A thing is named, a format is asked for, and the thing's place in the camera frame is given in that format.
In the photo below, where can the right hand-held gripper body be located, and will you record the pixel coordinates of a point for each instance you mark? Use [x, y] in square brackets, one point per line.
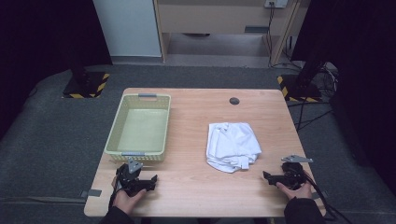
[292, 174]

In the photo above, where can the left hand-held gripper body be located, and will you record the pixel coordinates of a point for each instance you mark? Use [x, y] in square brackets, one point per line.
[129, 180]

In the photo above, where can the white shirt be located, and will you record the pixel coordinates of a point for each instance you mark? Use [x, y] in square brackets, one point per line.
[232, 146]

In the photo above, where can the pale green plastic basket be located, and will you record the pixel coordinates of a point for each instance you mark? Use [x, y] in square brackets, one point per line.
[140, 130]

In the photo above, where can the person's right hand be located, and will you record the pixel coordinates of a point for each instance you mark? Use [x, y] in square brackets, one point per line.
[299, 193]

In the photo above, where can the person's left hand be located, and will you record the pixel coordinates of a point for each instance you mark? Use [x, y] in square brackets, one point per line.
[127, 202]

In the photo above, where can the grey tape strip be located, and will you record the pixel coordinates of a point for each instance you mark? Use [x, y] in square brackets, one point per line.
[92, 193]
[320, 195]

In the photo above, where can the dark round table grommet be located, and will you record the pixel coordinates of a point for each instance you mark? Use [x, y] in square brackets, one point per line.
[234, 101]

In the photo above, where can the black stand with striped base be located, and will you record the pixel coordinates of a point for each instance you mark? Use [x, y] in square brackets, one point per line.
[85, 84]
[300, 88]

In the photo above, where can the dark curtain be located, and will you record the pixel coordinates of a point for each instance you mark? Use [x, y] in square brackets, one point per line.
[37, 40]
[364, 62]

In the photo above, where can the white cabinet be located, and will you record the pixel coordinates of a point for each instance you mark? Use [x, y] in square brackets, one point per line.
[129, 28]

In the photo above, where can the white power strip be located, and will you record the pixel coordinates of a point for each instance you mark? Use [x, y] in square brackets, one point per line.
[276, 3]

